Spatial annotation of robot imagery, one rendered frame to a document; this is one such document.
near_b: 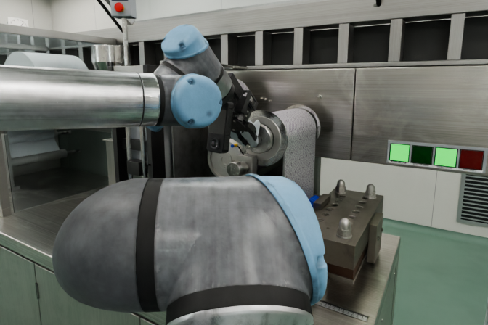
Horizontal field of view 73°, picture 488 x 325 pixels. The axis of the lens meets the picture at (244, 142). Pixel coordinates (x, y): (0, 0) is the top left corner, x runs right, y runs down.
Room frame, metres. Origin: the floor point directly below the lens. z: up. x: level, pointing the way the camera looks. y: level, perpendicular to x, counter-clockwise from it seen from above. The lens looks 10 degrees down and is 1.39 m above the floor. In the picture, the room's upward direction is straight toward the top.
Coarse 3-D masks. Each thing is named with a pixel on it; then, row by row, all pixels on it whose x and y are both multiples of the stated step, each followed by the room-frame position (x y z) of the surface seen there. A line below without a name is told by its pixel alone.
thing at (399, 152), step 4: (392, 144) 0.99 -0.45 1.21; (396, 144) 0.99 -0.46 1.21; (400, 144) 0.98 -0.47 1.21; (392, 148) 0.99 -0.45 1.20; (396, 148) 0.99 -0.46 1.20; (400, 148) 0.98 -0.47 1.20; (404, 148) 0.98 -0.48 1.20; (408, 148) 0.97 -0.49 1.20; (392, 152) 0.99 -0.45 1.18; (396, 152) 0.99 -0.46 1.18; (400, 152) 0.98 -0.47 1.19; (404, 152) 0.98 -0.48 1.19; (408, 152) 0.97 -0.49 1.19; (392, 156) 0.99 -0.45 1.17; (396, 156) 0.99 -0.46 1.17; (400, 156) 0.98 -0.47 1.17; (404, 156) 0.98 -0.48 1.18; (400, 160) 0.98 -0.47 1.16; (404, 160) 0.97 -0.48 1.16
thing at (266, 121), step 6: (252, 120) 0.87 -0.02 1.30; (264, 120) 0.85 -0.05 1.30; (270, 120) 0.84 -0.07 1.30; (270, 126) 0.84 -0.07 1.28; (276, 126) 0.83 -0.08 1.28; (276, 132) 0.83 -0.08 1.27; (276, 138) 0.83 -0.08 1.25; (276, 144) 0.83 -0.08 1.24; (246, 150) 0.88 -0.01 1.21; (270, 150) 0.84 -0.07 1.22; (276, 150) 0.83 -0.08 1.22; (258, 156) 0.86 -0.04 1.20; (264, 156) 0.85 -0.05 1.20; (270, 156) 0.84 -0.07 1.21
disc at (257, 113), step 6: (252, 114) 0.87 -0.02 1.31; (258, 114) 0.87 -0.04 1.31; (264, 114) 0.86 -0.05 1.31; (270, 114) 0.85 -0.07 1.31; (276, 120) 0.84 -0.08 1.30; (282, 126) 0.83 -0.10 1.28; (282, 132) 0.83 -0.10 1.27; (282, 138) 0.83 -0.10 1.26; (240, 144) 0.89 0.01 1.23; (282, 144) 0.83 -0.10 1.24; (282, 150) 0.83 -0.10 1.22; (276, 156) 0.84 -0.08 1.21; (282, 156) 0.83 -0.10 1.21; (258, 162) 0.86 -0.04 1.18; (264, 162) 0.85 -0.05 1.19; (270, 162) 0.85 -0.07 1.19
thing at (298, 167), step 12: (312, 144) 1.02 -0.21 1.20; (288, 156) 0.86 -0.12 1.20; (300, 156) 0.93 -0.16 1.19; (312, 156) 1.02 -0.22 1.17; (288, 168) 0.86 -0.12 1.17; (300, 168) 0.93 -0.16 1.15; (312, 168) 1.02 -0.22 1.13; (300, 180) 0.93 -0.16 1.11; (312, 180) 1.03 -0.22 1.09; (312, 192) 1.03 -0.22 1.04
